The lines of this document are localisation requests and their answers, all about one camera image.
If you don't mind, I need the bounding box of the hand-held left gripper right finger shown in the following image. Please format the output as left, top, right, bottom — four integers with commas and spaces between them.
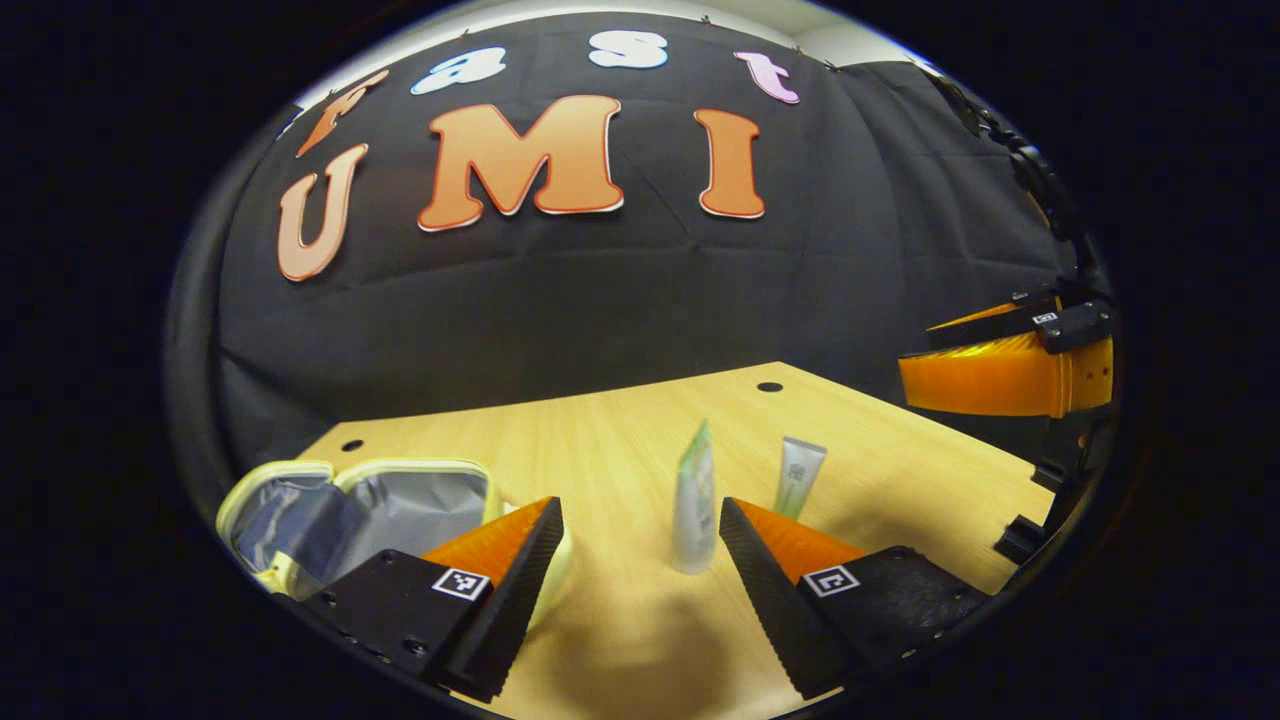
719, 496, 991, 701

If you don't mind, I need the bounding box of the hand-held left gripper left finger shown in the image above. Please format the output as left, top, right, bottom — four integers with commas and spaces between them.
300, 496, 566, 704

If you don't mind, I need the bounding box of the white tube with green crimp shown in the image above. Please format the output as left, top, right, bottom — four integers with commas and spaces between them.
672, 418, 719, 576

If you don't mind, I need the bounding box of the pale yellow suitcase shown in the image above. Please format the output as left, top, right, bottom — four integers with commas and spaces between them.
215, 458, 574, 631

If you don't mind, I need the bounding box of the slim tube with green cap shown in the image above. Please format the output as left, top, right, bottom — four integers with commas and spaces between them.
772, 436, 829, 521

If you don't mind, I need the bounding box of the black backdrop cloth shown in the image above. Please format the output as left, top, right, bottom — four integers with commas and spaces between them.
175, 10, 1101, 481

